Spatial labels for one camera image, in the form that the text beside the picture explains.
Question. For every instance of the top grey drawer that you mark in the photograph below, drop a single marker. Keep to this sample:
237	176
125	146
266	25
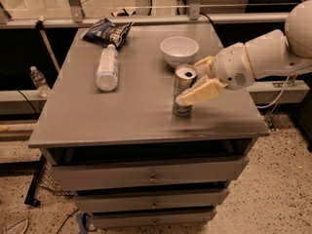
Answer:
93	177

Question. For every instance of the grey drawer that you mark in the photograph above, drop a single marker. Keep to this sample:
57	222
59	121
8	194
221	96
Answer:
152	201
93	177
146	219

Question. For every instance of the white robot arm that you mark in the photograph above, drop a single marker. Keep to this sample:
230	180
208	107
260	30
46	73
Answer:
286	52

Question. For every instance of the bottom grey drawer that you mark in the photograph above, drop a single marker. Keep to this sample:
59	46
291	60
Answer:
146	219

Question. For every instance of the grey drawer cabinet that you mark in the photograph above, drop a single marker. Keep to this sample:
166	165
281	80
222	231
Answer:
81	125

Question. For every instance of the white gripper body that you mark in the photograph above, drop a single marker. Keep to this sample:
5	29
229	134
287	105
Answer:
231	65

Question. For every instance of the lying clear plastic bottle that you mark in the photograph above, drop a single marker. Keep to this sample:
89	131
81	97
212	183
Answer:
107	71

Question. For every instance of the small standing water bottle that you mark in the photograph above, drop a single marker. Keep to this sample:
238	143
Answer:
40	82

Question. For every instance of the wooden stick handle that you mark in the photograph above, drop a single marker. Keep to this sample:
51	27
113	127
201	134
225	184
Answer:
40	26

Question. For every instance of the grey metal rail frame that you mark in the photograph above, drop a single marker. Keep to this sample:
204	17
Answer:
83	13

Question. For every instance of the black metal leg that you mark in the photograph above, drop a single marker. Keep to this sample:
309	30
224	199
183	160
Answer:
30	199

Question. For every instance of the middle grey drawer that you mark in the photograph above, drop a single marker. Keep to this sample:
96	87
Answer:
152	201

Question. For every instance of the white bowl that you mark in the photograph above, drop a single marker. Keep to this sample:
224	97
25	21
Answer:
179	50

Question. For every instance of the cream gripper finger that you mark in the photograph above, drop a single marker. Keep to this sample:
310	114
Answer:
205	67
204	89

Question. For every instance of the redbull can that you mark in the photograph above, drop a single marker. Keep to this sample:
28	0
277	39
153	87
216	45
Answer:
185	77

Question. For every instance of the wire mesh object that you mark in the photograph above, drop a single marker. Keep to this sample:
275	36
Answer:
16	226

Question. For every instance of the blue chip bag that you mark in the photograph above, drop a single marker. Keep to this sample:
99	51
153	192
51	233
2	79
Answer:
105	32

